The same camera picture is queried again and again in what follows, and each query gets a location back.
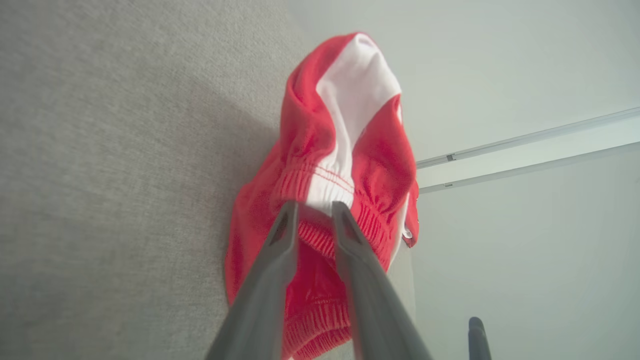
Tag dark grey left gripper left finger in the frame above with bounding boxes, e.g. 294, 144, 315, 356
205, 200, 300, 360

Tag pale wall panel rail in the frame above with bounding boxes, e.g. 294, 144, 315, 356
419, 141, 640, 195
416, 106, 640, 169

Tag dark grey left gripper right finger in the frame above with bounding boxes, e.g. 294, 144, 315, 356
331, 200, 434, 360

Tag red shorts white side stripe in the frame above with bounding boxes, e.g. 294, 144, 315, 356
223, 32, 421, 360

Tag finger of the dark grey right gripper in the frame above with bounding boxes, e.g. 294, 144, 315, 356
468, 316, 494, 360

